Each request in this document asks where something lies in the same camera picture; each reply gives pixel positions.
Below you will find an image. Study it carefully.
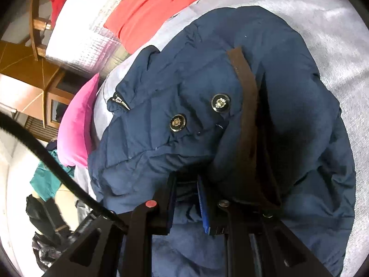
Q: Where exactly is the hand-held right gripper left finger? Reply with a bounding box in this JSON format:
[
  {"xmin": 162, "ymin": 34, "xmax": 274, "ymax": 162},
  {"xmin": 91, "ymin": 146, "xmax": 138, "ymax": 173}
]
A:
[{"xmin": 43, "ymin": 175, "xmax": 177, "ymax": 277}]

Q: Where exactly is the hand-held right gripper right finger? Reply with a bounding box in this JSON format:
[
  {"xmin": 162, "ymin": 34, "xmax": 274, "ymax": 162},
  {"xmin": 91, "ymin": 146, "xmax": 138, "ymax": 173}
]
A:
[{"xmin": 197, "ymin": 175, "xmax": 333, "ymax": 277}]

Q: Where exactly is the navy blue padded jacket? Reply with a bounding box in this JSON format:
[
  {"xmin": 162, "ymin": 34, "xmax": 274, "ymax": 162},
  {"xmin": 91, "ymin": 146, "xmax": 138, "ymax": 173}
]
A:
[{"xmin": 88, "ymin": 6, "xmax": 356, "ymax": 277}]

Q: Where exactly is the pink pillow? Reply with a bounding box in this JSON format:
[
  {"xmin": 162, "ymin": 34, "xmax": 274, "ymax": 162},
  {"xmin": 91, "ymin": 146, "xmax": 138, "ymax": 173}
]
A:
[{"xmin": 58, "ymin": 73, "xmax": 101, "ymax": 168}]

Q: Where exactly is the teal garment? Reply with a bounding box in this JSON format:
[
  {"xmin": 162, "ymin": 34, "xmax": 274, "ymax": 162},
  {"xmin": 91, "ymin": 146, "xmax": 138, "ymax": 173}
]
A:
[{"xmin": 30, "ymin": 148, "xmax": 75, "ymax": 202}]

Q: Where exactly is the black garment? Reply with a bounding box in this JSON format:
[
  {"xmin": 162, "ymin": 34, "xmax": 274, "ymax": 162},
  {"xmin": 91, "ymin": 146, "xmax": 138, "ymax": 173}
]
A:
[{"xmin": 26, "ymin": 195, "xmax": 71, "ymax": 238}]

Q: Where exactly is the black shiny jacket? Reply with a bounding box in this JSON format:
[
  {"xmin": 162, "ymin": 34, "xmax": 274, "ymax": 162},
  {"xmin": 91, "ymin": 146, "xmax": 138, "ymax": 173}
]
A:
[{"xmin": 32, "ymin": 231, "xmax": 72, "ymax": 272}]

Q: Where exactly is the cream leather sofa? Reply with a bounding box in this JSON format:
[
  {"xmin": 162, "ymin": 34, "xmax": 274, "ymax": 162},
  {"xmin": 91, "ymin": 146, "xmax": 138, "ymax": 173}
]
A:
[{"xmin": 0, "ymin": 127, "xmax": 90, "ymax": 266}]

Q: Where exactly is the wooden cabinet with glass panels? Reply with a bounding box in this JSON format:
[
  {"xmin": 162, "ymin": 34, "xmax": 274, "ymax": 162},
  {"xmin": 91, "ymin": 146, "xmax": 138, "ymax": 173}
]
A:
[{"xmin": 0, "ymin": 72, "xmax": 76, "ymax": 143}]

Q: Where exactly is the red-orange pillow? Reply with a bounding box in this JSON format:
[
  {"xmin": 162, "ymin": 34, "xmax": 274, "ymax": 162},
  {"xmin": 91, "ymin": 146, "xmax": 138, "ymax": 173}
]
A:
[{"xmin": 104, "ymin": 0, "xmax": 199, "ymax": 55}]

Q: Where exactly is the silver foil insulation mat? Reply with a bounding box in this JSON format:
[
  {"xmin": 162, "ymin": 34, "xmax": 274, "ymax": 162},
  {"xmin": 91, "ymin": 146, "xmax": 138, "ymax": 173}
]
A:
[{"xmin": 45, "ymin": 0, "xmax": 222, "ymax": 78}]

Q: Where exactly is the grey bed sheet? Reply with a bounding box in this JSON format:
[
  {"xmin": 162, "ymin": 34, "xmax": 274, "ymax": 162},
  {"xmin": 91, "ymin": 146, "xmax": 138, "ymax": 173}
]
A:
[{"xmin": 73, "ymin": 0, "xmax": 369, "ymax": 277}]

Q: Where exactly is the wooden stair banister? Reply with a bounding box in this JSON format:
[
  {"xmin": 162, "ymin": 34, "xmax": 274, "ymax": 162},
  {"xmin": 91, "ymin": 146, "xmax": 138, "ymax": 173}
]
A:
[{"xmin": 29, "ymin": 0, "xmax": 54, "ymax": 61}]

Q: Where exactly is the black cable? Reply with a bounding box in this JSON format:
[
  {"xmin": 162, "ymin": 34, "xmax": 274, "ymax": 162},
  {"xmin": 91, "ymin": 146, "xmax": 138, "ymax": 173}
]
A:
[{"xmin": 0, "ymin": 112, "xmax": 129, "ymax": 233}]

